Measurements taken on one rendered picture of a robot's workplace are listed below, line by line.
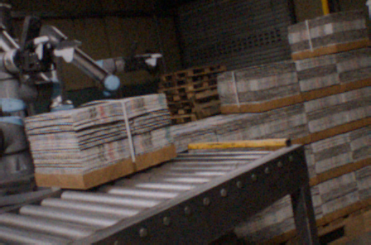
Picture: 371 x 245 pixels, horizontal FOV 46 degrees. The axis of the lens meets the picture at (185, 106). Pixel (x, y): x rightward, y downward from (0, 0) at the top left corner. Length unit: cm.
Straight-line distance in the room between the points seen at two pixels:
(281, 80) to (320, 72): 28
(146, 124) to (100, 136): 18
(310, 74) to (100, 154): 150
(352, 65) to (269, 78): 61
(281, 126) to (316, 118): 25
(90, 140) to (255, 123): 116
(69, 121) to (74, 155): 10
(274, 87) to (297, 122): 25
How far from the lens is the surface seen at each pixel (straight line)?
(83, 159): 129
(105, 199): 119
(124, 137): 137
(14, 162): 177
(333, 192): 264
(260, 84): 230
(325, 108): 258
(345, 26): 277
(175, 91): 872
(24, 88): 152
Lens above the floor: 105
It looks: 3 degrees down
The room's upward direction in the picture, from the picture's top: 11 degrees counter-clockwise
